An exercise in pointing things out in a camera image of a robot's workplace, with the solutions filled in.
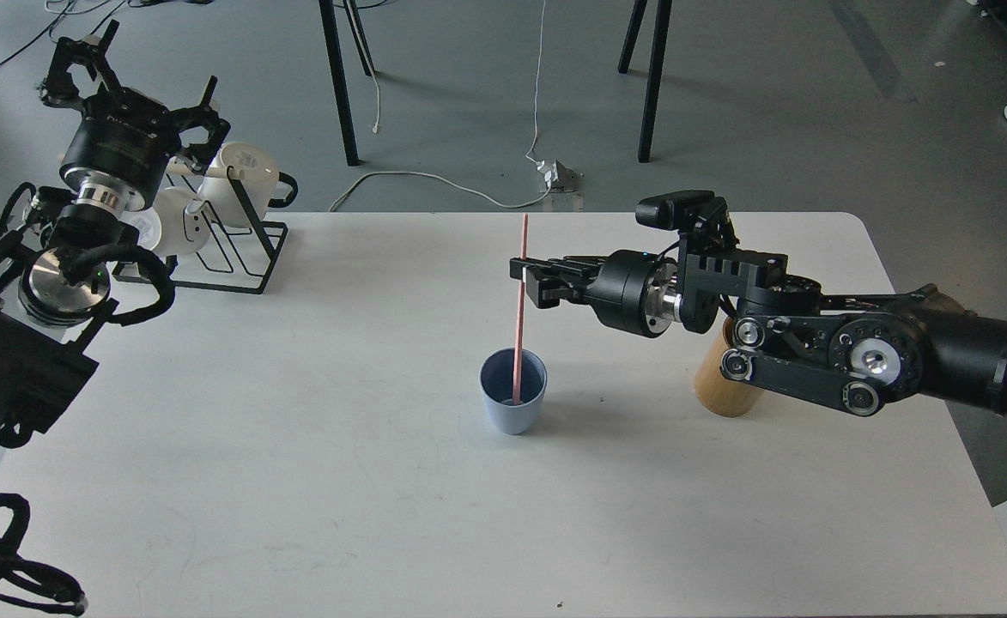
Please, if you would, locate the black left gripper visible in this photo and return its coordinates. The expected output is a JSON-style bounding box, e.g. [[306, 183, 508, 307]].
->
[[39, 19, 232, 185]]

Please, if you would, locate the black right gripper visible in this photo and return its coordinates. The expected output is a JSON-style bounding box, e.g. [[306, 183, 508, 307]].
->
[[508, 250, 671, 337]]

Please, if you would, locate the blue plastic cup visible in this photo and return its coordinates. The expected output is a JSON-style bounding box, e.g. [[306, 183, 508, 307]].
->
[[478, 348, 548, 435]]

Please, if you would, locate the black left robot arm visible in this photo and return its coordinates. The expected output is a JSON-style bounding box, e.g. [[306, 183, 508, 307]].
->
[[0, 22, 231, 617]]

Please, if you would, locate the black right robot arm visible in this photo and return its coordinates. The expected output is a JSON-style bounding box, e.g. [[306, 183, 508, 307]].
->
[[508, 250, 1007, 417]]

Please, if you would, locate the floor power socket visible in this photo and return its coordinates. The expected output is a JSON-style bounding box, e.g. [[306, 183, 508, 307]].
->
[[536, 158, 580, 193]]

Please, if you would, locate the white mug front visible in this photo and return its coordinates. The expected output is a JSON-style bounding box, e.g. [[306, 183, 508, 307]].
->
[[121, 186, 211, 258]]

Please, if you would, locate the bamboo cylindrical holder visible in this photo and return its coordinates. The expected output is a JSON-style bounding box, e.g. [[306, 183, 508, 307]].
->
[[693, 318, 765, 418]]

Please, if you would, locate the black table leg left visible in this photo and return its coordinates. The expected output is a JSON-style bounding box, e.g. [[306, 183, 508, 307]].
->
[[318, 0, 361, 166]]

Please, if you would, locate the black table leg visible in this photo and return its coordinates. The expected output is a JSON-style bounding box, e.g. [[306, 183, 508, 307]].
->
[[318, 0, 361, 166], [637, 0, 673, 163]]

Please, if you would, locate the black table leg right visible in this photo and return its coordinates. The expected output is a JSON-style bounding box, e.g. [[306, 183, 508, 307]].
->
[[637, 0, 673, 163]]

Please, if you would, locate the white floor cable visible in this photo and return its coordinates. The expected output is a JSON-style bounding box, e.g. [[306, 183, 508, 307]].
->
[[329, 171, 551, 212]]

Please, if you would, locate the white hanging cable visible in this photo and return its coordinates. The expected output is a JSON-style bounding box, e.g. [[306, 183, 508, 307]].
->
[[526, 0, 549, 164]]

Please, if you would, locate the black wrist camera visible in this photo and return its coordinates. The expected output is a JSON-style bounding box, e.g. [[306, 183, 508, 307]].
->
[[635, 191, 738, 254]]

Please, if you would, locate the black wire mug rack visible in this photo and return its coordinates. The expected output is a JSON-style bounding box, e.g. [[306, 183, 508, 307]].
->
[[155, 165, 288, 294]]

